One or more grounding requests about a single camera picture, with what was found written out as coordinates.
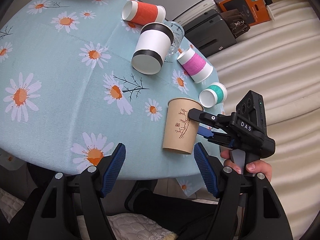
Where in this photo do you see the cream curtain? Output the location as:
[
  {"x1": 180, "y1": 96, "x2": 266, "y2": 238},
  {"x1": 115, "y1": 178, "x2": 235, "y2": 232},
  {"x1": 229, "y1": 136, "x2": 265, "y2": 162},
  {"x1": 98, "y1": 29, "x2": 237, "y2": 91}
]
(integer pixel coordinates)
[{"x1": 209, "y1": 0, "x2": 319, "y2": 239}]

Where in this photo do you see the white quilted cushion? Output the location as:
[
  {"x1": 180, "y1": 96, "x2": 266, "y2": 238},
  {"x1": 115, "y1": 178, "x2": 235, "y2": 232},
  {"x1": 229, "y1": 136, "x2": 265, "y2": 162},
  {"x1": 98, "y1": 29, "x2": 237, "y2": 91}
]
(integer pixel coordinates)
[{"x1": 0, "y1": 187, "x2": 178, "y2": 240}]

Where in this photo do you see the clear glass tumbler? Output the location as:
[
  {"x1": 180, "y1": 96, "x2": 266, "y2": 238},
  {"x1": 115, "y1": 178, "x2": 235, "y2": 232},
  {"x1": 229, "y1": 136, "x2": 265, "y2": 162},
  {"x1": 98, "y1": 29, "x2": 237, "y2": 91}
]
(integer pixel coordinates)
[{"x1": 164, "y1": 21, "x2": 184, "y2": 56}]

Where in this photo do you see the orange black cardboard box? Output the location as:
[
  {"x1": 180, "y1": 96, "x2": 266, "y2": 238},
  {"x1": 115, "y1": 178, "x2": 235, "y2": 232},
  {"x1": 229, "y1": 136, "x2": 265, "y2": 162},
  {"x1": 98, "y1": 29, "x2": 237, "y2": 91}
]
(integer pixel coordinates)
[{"x1": 214, "y1": 0, "x2": 270, "y2": 27}]

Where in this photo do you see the person's right hand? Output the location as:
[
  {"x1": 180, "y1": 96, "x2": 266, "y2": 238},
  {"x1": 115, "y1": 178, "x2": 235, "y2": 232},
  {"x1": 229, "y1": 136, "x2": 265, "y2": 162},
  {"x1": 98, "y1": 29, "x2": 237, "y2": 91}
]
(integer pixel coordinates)
[{"x1": 220, "y1": 150, "x2": 272, "y2": 181}]

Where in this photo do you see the dark grey suitcase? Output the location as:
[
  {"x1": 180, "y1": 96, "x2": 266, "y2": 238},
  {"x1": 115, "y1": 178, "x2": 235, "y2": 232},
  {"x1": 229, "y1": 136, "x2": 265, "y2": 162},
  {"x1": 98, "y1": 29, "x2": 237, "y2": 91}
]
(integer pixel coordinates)
[{"x1": 183, "y1": 9, "x2": 236, "y2": 57}]

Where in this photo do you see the beige ceramic cup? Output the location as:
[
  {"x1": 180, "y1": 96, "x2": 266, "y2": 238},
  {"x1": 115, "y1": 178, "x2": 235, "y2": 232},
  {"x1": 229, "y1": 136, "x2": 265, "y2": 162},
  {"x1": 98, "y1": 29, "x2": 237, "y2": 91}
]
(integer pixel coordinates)
[{"x1": 230, "y1": 150, "x2": 246, "y2": 174}]

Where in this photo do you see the brown kraft paper cup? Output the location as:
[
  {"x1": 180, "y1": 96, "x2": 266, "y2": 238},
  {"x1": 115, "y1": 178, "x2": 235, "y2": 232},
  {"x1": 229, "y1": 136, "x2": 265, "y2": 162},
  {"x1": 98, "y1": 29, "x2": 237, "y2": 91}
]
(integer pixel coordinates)
[{"x1": 162, "y1": 98, "x2": 203, "y2": 154}]

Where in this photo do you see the brown leather bag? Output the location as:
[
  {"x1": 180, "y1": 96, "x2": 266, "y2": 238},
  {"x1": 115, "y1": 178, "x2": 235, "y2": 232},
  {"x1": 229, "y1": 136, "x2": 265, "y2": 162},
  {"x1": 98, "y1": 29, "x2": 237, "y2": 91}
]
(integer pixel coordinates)
[{"x1": 220, "y1": 9, "x2": 250, "y2": 38}]

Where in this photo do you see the daisy print blue tablecloth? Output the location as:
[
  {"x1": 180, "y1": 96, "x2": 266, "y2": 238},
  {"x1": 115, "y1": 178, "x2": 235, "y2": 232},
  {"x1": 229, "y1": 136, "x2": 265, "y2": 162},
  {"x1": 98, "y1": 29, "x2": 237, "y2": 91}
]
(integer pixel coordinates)
[{"x1": 1, "y1": 0, "x2": 218, "y2": 196}]

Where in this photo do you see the black banded white cup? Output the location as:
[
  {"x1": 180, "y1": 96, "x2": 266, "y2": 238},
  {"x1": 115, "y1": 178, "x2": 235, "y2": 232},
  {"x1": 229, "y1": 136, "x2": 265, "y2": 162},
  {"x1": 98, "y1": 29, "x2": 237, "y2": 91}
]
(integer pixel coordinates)
[{"x1": 131, "y1": 22, "x2": 174, "y2": 75}]

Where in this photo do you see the teal sleeve paper cup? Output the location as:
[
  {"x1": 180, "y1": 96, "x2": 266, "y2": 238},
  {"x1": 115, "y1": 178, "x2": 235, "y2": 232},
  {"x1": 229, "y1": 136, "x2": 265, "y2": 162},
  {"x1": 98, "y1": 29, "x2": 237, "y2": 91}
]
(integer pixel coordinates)
[{"x1": 199, "y1": 82, "x2": 228, "y2": 108}]

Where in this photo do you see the pink sleeve paper cup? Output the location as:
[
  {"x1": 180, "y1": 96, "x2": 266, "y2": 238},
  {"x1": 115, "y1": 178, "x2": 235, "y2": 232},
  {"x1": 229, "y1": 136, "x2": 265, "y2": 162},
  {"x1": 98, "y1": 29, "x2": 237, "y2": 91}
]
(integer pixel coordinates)
[{"x1": 177, "y1": 48, "x2": 213, "y2": 83}]

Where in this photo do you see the red sleeve paper cup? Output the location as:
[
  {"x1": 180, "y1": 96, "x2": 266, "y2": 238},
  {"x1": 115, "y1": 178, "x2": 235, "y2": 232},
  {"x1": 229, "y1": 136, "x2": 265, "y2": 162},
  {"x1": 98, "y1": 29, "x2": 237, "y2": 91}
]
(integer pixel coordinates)
[{"x1": 121, "y1": 1, "x2": 166, "y2": 25}]

